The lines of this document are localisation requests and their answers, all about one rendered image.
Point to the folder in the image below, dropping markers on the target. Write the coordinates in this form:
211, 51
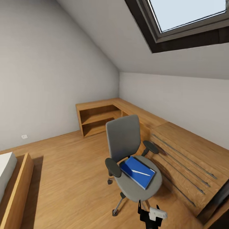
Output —
134, 164

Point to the swivel chair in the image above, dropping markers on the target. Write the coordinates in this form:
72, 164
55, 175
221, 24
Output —
124, 139

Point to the cabinet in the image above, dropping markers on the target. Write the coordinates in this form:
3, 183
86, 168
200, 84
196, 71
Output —
193, 168
220, 217

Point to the bed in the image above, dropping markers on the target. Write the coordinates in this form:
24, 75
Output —
15, 178

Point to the fixed window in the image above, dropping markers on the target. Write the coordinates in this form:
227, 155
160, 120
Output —
169, 25

